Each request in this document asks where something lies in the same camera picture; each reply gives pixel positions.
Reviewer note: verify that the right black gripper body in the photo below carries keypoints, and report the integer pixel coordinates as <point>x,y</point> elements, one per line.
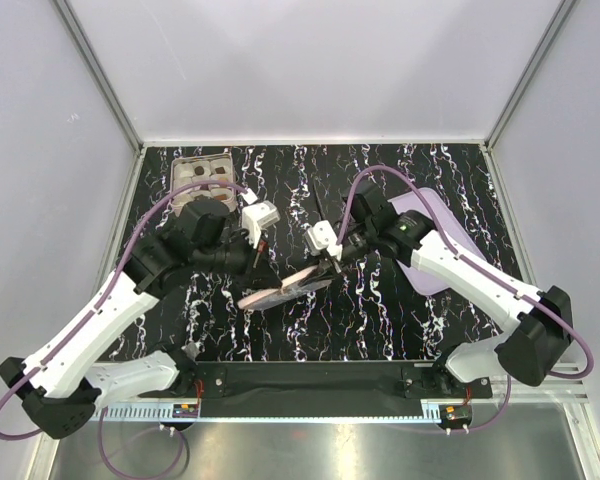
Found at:
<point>358,244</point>

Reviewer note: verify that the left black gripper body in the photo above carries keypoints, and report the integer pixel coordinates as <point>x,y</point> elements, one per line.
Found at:
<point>226,256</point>

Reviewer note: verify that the silver metal box lid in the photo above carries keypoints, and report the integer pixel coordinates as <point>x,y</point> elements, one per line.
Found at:
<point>294,286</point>

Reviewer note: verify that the metal tongs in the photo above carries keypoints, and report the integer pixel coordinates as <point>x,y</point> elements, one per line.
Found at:
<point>318,200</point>

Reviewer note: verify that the pink chocolate box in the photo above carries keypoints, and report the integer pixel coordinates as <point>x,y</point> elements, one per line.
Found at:
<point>182,173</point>

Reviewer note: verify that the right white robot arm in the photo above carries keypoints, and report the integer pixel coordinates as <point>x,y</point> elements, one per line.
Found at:
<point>536,327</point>

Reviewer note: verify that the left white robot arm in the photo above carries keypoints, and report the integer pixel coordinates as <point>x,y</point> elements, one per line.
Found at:
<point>62,385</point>

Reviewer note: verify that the left orange connector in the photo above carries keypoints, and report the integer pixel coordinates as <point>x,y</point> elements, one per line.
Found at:
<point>189,410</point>

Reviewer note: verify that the orange connector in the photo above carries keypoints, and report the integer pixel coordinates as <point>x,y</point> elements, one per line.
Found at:
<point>189,410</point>
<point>459,413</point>

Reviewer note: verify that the right orange connector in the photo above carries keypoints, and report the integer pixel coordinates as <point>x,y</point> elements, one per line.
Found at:
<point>459,413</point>

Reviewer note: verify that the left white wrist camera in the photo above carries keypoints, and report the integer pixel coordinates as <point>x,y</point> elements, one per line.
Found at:
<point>256,218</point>

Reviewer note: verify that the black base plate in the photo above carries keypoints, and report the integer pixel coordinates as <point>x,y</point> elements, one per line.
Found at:
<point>336,380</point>

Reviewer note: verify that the white cable duct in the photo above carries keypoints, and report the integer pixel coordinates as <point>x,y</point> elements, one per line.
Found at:
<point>364,409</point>

